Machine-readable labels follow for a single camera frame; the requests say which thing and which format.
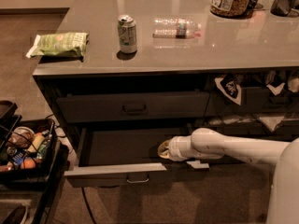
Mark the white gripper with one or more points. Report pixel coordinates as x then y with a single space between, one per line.
175 148

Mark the grey drawer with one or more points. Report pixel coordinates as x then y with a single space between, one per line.
253 100
273 128
130 106
129 157

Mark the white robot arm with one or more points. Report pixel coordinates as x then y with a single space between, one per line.
283 157

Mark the grey drawer cabinet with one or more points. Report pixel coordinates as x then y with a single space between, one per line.
247 48

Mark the white snack bag in drawer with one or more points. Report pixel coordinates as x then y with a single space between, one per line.
275 81

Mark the black white snack bag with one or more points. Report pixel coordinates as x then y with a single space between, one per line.
229 87

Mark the clear plastic water bottle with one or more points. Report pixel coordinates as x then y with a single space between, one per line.
175 28

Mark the green white soda can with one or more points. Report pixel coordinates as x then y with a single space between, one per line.
127 33

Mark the black bin with groceries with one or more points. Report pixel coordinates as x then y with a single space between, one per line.
31 151

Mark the green chip bag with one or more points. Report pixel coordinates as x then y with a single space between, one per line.
67 45

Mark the black shoe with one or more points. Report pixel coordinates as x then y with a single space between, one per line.
17 216

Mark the dark glass pitcher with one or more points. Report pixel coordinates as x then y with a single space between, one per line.
282 7

